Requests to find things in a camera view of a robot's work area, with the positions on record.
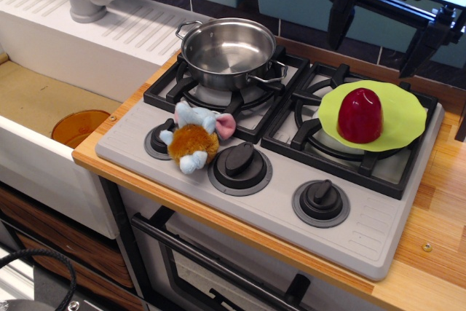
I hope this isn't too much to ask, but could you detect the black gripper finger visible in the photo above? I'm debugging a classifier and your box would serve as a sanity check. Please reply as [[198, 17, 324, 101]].
[[399, 22, 450, 79], [327, 0, 355, 50]]

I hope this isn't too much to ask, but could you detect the stuffed elephant toy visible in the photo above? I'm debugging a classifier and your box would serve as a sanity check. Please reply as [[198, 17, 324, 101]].
[[159, 101, 237, 174]]

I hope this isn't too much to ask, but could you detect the lime green plate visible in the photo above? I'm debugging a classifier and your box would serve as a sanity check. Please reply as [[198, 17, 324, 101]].
[[317, 80, 427, 151]]

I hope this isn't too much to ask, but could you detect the stainless steel pot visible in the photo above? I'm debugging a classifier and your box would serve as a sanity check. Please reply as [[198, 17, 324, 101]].
[[175, 17, 288, 92]]

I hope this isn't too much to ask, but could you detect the black middle stove knob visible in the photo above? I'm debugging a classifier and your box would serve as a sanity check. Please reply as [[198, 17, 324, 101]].
[[208, 142, 273, 197]]

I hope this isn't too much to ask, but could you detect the black stove knob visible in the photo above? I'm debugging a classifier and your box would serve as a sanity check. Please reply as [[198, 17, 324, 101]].
[[144, 118, 178, 160], [208, 142, 273, 197], [292, 179, 350, 229]]

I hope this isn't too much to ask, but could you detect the black right stove knob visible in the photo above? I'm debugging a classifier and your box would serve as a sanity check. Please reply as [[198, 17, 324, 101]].
[[292, 179, 350, 229]]

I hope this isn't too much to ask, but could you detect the grey toy stove top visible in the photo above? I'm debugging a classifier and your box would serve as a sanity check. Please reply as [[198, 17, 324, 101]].
[[95, 70, 446, 282]]

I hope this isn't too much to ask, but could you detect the black left stove knob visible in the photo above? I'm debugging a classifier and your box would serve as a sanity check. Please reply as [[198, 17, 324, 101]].
[[144, 118, 178, 160]]

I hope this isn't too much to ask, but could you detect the black right burner grate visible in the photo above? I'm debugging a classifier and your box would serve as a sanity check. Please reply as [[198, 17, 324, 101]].
[[261, 63, 443, 200]]

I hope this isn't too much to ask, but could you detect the black burner grate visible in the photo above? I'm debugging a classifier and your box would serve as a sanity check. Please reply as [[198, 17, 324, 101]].
[[261, 63, 443, 200], [143, 45, 310, 143]]

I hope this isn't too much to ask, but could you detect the black left burner grate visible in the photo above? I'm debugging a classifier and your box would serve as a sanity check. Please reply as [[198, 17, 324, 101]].
[[143, 45, 310, 143]]

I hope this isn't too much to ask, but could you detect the white toy sink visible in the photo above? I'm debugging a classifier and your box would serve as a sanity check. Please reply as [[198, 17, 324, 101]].
[[1, 0, 199, 239]]

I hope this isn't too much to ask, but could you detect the wooden drawer front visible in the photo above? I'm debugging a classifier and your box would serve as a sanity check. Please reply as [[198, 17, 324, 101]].
[[1, 183, 144, 311]]

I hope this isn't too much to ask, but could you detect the oven door with handle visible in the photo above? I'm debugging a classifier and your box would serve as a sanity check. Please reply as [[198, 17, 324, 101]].
[[130, 205, 317, 311]]

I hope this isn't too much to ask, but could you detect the black braided cable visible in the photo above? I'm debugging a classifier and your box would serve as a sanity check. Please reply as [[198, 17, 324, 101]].
[[0, 248, 77, 311]]

